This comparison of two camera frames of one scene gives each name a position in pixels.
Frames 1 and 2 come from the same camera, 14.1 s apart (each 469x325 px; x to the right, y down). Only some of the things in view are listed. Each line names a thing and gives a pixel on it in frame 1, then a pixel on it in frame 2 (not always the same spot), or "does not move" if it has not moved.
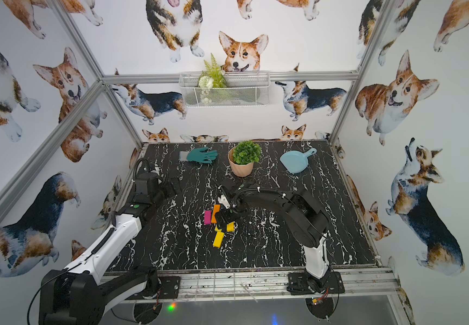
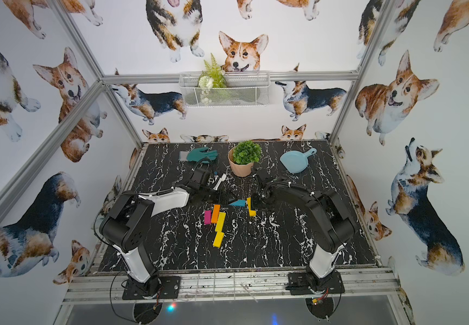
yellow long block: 230,227 → 251,212
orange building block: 216,208 does not move
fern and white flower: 211,77 does not move
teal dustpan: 295,162 does not move
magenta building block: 207,217 does not move
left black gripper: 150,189 → 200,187
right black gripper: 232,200 → 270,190
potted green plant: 242,156 does not move
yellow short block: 218,239 does not move
